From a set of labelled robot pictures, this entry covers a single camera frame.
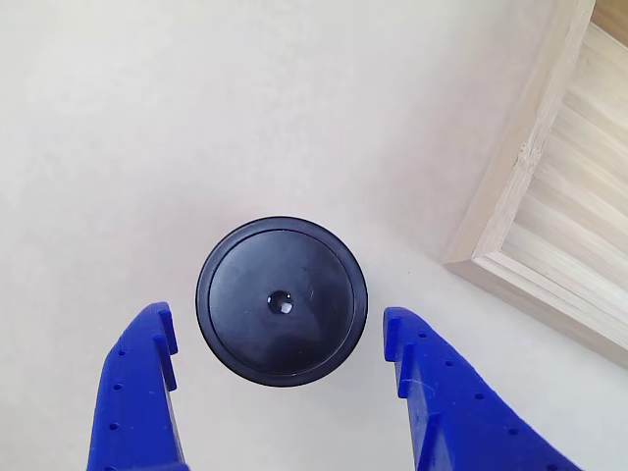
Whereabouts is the black cylinder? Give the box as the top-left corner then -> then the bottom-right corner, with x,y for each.
194,215 -> 369,390

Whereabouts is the wooden box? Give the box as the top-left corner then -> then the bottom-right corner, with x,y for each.
443,0 -> 628,370

